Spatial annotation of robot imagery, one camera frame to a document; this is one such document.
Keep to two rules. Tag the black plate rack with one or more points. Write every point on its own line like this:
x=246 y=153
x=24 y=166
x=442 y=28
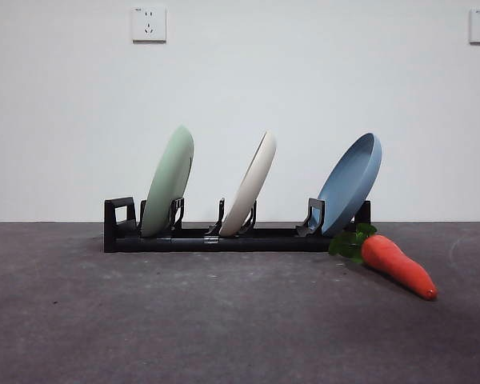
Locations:
x=264 y=244

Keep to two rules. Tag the blue plate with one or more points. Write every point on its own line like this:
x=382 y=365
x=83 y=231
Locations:
x=348 y=188

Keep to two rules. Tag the beige plate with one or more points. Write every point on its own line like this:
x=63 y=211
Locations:
x=252 y=180

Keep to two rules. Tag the orange carrot with green leaves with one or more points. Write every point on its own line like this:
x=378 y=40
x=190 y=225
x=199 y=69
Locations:
x=396 y=264

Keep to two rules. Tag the green plate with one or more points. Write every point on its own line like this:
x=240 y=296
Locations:
x=164 y=180

